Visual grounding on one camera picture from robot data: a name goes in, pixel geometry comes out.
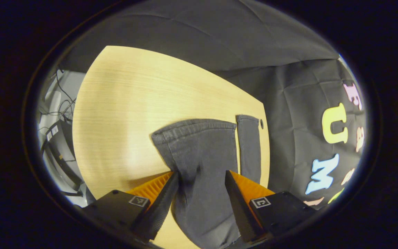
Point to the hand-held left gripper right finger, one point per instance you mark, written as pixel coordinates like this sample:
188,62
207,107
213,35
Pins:
238,211

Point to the black equipment with white labels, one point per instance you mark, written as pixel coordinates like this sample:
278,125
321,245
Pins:
59,152

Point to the black backdrop cloth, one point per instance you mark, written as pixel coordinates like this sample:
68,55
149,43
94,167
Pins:
219,41

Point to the dark grey jeans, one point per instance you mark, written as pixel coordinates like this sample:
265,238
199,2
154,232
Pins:
202,155

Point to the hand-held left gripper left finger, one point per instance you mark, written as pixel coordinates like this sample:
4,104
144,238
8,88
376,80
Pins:
159,211

